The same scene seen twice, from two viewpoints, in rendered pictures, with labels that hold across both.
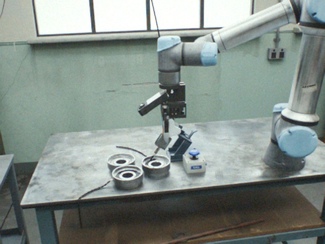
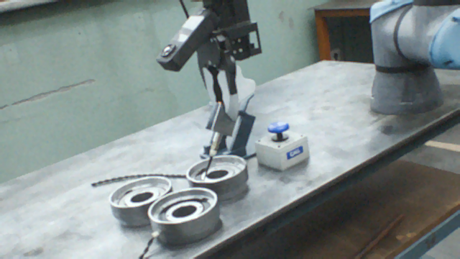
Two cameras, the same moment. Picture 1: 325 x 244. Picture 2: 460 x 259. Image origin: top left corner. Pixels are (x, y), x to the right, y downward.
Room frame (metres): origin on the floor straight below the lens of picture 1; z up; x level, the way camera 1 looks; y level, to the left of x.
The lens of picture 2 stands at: (0.35, 0.33, 1.18)
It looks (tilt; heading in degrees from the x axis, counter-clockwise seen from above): 19 degrees down; 335
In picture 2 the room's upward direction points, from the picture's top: 11 degrees counter-clockwise
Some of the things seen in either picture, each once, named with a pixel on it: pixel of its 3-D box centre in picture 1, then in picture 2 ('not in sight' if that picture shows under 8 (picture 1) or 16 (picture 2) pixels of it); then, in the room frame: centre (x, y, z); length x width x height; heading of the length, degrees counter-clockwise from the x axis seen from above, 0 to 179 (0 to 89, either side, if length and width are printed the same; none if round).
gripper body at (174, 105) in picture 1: (171, 100); (223, 26); (1.09, -0.04, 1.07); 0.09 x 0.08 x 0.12; 95
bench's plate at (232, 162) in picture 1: (185, 151); (232, 147); (1.27, -0.10, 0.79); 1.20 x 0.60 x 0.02; 98
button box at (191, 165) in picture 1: (195, 162); (284, 147); (1.10, -0.12, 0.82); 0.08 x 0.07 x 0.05; 98
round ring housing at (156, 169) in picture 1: (156, 165); (218, 178); (1.09, 0.02, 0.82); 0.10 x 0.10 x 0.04
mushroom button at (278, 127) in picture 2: (194, 156); (279, 136); (1.10, -0.12, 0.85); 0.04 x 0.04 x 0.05
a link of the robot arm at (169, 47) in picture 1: (169, 53); not in sight; (1.09, -0.04, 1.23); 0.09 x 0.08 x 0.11; 78
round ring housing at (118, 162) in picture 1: (121, 163); (143, 201); (1.12, 0.15, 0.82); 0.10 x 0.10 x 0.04
